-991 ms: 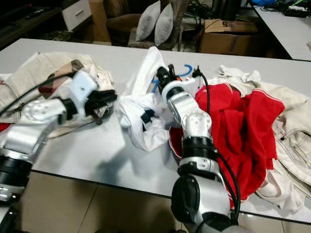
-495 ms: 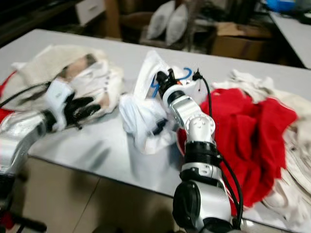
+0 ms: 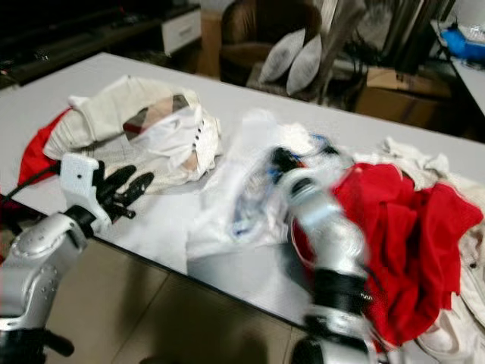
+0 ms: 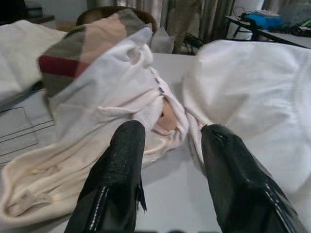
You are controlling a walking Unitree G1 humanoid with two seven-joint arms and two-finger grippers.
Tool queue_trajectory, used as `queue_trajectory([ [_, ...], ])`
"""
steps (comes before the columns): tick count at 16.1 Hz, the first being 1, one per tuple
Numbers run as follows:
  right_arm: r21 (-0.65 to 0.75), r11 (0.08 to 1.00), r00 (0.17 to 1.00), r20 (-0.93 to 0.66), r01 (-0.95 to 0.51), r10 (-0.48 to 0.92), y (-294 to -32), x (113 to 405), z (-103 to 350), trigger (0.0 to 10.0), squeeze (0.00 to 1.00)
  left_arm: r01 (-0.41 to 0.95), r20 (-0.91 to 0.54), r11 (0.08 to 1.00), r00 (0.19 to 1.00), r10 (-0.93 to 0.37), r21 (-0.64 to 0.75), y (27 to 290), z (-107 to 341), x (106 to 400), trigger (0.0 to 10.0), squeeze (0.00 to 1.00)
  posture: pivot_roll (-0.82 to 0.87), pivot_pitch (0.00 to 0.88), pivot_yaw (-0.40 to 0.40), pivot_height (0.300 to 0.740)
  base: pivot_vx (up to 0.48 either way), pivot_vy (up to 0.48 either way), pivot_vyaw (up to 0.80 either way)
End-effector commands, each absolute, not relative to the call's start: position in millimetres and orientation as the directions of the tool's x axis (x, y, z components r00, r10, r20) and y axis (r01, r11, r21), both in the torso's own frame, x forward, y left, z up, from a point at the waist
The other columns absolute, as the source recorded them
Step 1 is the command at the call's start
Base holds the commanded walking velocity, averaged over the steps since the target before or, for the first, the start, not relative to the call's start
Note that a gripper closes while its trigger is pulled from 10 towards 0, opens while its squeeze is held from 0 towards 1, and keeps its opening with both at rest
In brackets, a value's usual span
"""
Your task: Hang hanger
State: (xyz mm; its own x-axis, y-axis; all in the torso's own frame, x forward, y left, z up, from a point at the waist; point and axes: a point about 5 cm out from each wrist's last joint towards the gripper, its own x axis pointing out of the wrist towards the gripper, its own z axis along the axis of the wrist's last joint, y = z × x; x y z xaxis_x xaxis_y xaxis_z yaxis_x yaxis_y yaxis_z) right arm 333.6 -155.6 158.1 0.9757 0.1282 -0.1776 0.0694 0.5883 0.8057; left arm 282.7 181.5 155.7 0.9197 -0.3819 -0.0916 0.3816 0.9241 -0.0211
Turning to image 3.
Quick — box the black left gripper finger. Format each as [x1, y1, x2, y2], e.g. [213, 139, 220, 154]
[121, 174, 155, 207]
[105, 164, 139, 192]

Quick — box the white pillow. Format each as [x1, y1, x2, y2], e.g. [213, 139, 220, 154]
[258, 29, 306, 84]
[286, 34, 323, 97]

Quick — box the blue plastic object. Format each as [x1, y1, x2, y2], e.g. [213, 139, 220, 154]
[443, 27, 485, 61]

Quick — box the white t-shirt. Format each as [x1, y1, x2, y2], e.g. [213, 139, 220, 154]
[186, 108, 327, 262]

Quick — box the blue plastic hanger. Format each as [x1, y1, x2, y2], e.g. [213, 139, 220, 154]
[231, 135, 342, 236]

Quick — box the dark tv bench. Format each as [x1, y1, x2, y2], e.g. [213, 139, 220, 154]
[0, 0, 202, 84]

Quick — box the brown curtain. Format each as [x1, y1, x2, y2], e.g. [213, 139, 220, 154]
[318, 0, 437, 99]

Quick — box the open cardboard box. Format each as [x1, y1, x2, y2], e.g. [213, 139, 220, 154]
[356, 67, 463, 126]

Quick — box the white drawer cabinet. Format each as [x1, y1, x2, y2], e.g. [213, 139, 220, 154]
[161, 6, 202, 55]

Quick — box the brown armchair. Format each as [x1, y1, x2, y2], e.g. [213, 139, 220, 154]
[220, 0, 323, 83]

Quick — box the red white-striped shirt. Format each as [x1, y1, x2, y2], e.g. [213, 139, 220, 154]
[292, 162, 484, 350]

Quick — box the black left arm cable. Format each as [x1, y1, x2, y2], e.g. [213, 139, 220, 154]
[0, 161, 63, 204]

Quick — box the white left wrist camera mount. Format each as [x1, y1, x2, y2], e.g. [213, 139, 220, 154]
[59, 153, 103, 221]

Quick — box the cream garment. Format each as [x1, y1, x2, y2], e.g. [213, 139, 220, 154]
[352, 136, 455, 183]

